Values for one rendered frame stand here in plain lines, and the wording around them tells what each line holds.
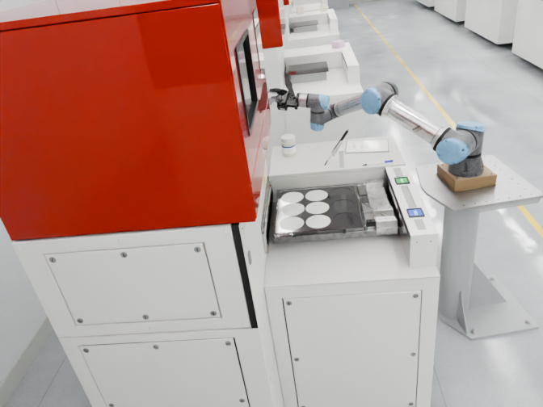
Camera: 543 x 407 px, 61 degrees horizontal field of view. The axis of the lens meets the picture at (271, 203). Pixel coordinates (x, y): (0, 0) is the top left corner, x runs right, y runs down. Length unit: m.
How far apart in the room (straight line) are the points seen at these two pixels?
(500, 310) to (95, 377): 2.06
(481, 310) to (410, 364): 0.91
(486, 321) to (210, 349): 1.62
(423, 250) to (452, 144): 0.53
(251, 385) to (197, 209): 0.74
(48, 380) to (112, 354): 1.18
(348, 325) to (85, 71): 1.25
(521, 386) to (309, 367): 1.03
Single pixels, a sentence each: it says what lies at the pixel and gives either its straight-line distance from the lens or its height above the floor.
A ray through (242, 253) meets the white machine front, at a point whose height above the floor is 1.12.
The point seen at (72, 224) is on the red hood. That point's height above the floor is 1.26.
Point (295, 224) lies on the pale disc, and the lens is 1.86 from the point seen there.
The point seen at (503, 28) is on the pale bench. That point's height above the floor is 0.31.
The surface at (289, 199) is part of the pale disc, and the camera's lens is 2.04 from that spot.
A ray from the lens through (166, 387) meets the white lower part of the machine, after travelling 1.83.
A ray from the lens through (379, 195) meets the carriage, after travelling 2.06.
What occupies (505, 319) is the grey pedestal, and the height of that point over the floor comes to 0.01.
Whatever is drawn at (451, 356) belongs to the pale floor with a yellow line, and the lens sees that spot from 2.58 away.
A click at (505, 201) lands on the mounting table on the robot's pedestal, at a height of 0.82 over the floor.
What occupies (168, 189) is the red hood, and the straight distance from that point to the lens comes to 1.28.
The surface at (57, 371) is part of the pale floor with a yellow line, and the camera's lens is 2.94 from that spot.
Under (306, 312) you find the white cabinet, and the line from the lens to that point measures 1.76.
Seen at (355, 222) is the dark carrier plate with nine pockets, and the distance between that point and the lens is 1.85.
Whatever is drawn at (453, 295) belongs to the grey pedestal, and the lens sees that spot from 2.62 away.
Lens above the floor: 1.90
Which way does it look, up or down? 30 degrees down
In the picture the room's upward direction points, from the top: 8 degrees counter-clockwise
